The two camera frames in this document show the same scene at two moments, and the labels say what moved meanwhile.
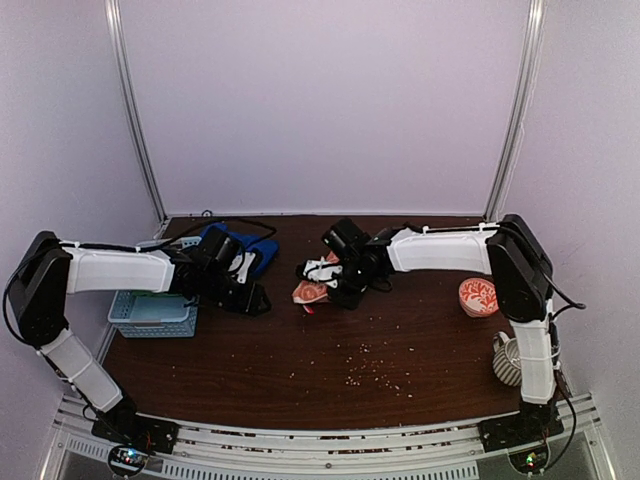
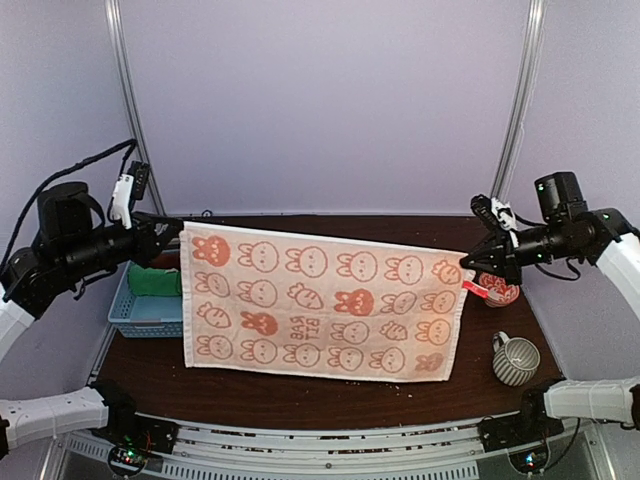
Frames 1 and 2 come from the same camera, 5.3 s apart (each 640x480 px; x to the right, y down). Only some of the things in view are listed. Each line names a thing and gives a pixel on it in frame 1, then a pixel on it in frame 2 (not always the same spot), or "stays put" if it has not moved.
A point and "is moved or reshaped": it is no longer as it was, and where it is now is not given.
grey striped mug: (506, 358) stays put
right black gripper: (349, 301) → (503, 261)
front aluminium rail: (445, 451) stays put
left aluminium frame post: (133, 107) stays put
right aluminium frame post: (523, 104) stays put
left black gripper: (251, 308) → (149, 245)
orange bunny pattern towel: (310, 291) is moved or reshaped
